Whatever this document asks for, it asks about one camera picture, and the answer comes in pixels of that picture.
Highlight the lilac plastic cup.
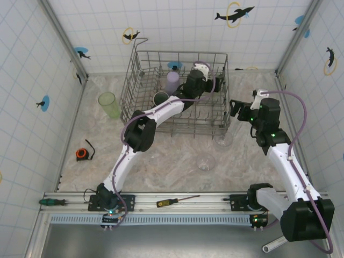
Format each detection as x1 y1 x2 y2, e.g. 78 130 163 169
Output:
164 71 180 95

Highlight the black mug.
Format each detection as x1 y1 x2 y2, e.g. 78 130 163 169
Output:
152 91 170 107

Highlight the wide clear glass cup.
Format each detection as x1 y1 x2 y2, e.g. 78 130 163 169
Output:
195 153 217 172

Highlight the tall green plastic cup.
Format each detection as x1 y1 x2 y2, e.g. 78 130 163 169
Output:
97 91 121 119

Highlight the yellow black screwdriver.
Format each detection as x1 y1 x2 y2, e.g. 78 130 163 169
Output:
156 195 201 208

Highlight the shark on blue oval sticker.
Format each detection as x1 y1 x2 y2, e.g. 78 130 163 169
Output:
74 47 91 60

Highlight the black orange tape measure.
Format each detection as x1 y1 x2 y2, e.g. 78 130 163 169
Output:
76 139 96 162

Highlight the silver adjustable wrench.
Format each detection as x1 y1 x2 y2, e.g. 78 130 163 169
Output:
262 236 287 253

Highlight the black fish blue oval sticker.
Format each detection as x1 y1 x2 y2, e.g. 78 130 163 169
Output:
35 95 51 112

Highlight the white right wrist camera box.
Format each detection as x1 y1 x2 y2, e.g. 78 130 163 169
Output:
252 89 266 110

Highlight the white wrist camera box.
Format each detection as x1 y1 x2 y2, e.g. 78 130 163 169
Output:
193 62 211 81
252 89 266 110

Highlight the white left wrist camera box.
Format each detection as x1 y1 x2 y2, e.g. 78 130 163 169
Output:
193 62 211 81

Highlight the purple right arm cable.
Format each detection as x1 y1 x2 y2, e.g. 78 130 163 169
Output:
259 90 334 255

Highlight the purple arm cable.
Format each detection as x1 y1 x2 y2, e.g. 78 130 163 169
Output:
259 90 334 255
111 61 216 229

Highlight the grey wire dish rack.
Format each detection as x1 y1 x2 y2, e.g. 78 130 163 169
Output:
119 37 231 139

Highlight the large dolphin ring sticker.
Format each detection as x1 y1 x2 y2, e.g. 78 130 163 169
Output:
214 2 255 29

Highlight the aluminium frame post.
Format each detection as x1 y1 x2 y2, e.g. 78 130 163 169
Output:
275 0 323 77
40 0 89 81

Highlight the small dolphin ring sticker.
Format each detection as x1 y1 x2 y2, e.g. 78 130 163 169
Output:
122 26 141 45

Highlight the black seahorse yellow ring sticker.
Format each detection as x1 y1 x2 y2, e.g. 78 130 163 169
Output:
323 47 338 76

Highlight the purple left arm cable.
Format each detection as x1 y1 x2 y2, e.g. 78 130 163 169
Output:
111 61 216 229

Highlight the blue patch wall sticker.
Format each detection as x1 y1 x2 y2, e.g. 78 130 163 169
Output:
292 15 311 38

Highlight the aluminium mounting rail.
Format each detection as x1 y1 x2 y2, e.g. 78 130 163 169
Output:
40 191 334 214

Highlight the black fish yellow ring sticker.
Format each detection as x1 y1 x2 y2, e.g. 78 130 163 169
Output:
72 67 83 85

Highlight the light blue cable duct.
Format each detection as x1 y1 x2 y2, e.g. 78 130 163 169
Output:
50 214 255 225

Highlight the green handled screwdriver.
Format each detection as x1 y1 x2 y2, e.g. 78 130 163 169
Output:
39 198 67 207

